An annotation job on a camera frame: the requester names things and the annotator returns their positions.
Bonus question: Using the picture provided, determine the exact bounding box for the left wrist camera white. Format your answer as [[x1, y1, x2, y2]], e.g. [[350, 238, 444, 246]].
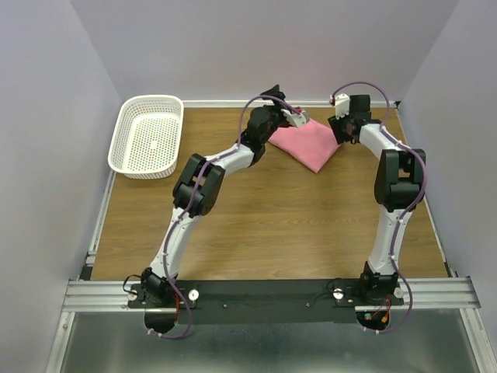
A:
[[281, 109, 310, 128]]

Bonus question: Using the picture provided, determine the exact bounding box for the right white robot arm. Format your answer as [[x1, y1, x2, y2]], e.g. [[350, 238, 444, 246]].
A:
[[328, 94, 427, 305]]

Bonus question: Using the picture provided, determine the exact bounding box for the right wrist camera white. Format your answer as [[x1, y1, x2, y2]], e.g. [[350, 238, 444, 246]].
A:
[[329, 93, 350, 119]]

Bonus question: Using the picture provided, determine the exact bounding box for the white perforated plastic basket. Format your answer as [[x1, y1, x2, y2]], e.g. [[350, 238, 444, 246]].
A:
[[107, 95, 184, 180]]

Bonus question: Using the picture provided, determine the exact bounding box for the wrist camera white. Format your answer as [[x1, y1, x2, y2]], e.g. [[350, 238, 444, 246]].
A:
[[329, 93, 350, 119], [281, 109, 310, 128]]

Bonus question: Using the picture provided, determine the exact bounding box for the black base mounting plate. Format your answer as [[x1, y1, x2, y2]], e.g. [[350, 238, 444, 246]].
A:
[[123, 275, 404, 331]]

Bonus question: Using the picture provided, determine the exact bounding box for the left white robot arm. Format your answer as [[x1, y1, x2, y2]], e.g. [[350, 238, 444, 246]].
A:
[[135, 85, 296, 308]]

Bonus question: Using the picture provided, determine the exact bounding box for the pink t shirt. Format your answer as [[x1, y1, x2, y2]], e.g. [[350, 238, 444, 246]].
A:
[[269, 120, 339, 173]]

